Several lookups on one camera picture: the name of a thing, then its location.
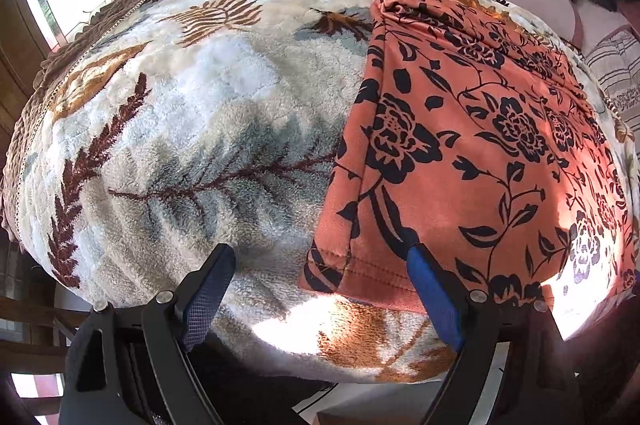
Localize orange black floral garment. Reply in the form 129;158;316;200
299;0;640;313

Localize leaf print fleece blanket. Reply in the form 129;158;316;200
15;0;637;383

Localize wooden chair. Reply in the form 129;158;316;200
0;294;77;358

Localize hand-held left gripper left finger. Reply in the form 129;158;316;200
59;243;237;425

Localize striped printed cloth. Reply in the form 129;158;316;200
582;28;640;132

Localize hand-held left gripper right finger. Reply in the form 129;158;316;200
406;243;592;425

